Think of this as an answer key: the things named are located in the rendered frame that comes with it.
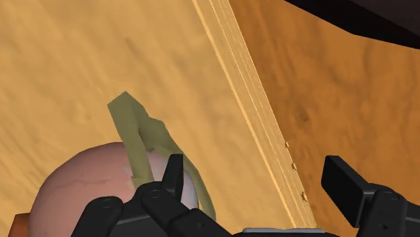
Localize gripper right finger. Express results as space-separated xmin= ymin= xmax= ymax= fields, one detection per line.
xmin=320 ymin=155 xmax=420 ymax=237

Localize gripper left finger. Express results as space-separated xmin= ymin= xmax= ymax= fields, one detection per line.
xmin=70 ymin=153 xmax=234 ymax=237

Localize pink round vegetable green leaves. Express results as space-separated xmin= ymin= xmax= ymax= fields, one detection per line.
xmin=28 ymin=91 xmax=217 ymax=237

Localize orange block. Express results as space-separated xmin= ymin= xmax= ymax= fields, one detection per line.
xmin=7 ymin=213 xmax=32 ymax=237

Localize wooden table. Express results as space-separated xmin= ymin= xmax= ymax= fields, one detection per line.
xmin=0 ymin=0 xmax=318 ymax=237

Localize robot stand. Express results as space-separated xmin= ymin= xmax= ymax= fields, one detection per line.
xmin=283 ymin=0 xmax=420 ymax=50

